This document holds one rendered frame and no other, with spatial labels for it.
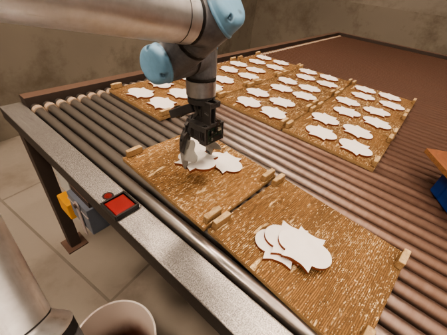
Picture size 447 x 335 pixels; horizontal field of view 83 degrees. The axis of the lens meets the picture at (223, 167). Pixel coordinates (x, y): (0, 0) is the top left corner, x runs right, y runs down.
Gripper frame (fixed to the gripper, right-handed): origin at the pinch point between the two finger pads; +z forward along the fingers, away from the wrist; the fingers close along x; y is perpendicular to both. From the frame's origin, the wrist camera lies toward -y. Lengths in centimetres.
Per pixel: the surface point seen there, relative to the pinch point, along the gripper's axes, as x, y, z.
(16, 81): 5, -244, 32
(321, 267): -1.0, 43.2, 9.3
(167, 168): -3.0, -11.1, 7.7
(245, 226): -2.9, 22.3, 10.4
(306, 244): 2.2, 37.6, 8.8
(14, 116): -28, -80, 4
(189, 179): -1.3, -2.0, 8.4
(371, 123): 97, 26, 9
